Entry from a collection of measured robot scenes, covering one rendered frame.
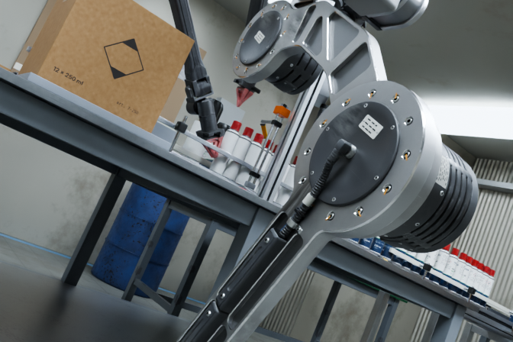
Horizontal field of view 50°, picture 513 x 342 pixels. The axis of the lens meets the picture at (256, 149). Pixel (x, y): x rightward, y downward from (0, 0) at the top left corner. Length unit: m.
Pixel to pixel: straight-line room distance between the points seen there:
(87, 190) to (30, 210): 0.48
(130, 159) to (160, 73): 0.22
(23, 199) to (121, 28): 3.61
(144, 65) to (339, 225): 0.76
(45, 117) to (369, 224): 0.81
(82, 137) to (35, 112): 0.12
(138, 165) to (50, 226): 3.62
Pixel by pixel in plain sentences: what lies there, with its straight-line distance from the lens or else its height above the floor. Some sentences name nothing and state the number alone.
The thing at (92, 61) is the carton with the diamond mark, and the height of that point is 0.94.
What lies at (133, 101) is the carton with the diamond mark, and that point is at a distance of 1.36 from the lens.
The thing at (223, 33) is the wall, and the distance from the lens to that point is 5.46.
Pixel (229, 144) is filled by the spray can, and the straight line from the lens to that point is 1.93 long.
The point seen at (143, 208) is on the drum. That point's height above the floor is 0.63.
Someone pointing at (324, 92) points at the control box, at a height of 1.30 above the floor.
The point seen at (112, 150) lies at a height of 0.78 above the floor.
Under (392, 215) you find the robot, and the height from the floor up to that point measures 0.81.
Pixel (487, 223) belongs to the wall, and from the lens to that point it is 6.56.
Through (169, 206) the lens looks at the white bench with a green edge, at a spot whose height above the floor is 0.72.
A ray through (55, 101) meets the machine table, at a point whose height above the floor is 0.82.
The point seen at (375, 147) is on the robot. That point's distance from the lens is 0.77.
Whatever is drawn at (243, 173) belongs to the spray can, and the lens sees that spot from 1.97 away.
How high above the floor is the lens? 0.70
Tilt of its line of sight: 9 degrees up
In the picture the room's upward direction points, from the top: 24 degrees clockwise
